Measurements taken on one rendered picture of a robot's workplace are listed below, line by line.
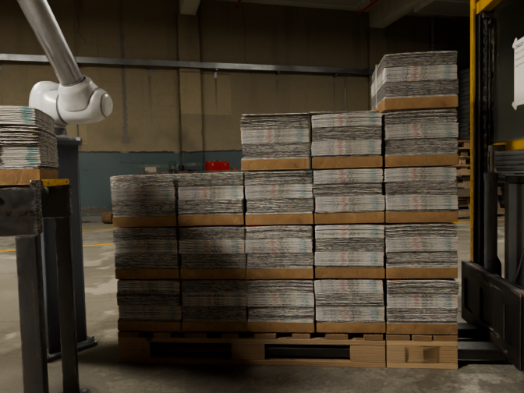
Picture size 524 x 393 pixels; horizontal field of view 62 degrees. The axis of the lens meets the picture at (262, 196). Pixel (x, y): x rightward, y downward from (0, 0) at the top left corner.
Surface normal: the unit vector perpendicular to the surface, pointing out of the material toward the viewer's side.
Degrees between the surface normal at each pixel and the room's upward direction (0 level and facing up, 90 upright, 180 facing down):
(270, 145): 90
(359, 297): 90
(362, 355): 90
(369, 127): 90
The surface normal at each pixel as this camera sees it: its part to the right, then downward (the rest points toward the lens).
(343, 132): -0.10, 0.05
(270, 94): 0.26, 0.04
